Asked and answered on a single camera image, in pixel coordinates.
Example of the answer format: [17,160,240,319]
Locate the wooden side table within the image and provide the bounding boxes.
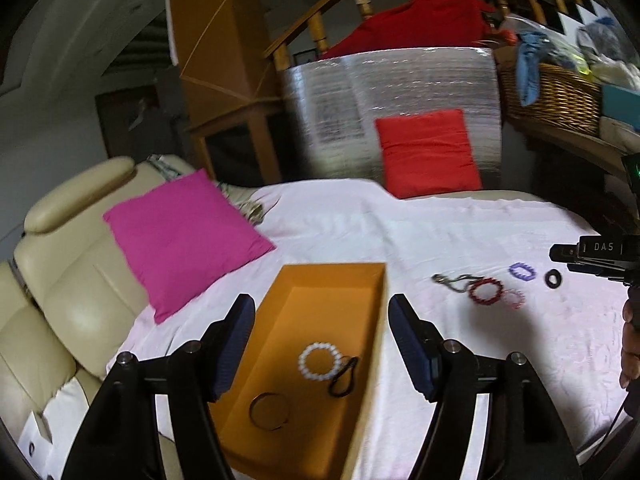
[504,115,640,173]

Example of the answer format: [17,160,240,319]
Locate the white seat cloth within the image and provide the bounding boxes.
[19,375,168,480]

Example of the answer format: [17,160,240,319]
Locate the dark framed picture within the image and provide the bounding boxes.
[95,85,191,161]

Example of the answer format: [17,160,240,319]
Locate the wooden pillar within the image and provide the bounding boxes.
[166,0,282,181]

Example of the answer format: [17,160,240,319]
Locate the red cloth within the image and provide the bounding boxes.
[320,0,501,59]

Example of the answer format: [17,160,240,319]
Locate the white blanket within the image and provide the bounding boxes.
[105,180,636,480]

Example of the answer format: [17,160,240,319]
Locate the red cushion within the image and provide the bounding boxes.
[375,108,483,200]

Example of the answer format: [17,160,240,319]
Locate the wicker basket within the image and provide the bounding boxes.
[497,62,603,136]

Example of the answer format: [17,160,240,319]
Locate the red bead bracelet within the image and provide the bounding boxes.
[468,277,504,307]

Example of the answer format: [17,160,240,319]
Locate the white bead bracelet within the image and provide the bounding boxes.
[298,342,346,381]

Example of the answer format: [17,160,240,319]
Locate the gold bangle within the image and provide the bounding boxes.
[249,392,292,431]

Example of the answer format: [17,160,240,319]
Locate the black cable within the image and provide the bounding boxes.
[596,394,632,463]

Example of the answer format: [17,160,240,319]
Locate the beige leather sofa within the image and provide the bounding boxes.
[0,156,546,480]

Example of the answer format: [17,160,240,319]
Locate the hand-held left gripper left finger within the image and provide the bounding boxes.
[60,293,257,480]

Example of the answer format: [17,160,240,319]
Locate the blue cloth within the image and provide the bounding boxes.
[516,30,549,107]

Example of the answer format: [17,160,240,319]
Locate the metal hair clip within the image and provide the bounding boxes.
[432,272,482,294]

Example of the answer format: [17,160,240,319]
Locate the orange cardboard box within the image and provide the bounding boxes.
[209,262,390,480]

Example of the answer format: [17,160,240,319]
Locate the silver foil insulation panel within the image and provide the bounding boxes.
[280,47,502,196]

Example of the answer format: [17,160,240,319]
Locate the pink cushion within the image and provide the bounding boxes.
[102,168,277,325]

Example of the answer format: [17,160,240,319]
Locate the teal box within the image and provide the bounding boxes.
[601,84,640,137]

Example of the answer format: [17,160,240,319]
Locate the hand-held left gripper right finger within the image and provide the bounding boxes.
[388,294,583,480]

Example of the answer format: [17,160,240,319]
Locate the yellow green plastic item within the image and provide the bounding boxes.
[570,50,595,82]

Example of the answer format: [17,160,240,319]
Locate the person's right hand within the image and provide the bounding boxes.
[619,285,640,392]

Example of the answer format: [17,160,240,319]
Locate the black hair tie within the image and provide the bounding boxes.
[327,356,360,399]

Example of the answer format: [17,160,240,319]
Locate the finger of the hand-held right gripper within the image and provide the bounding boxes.
[549,242,580,264]

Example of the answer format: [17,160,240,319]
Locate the wooden stair railing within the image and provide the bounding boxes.
[264,0,596,68]

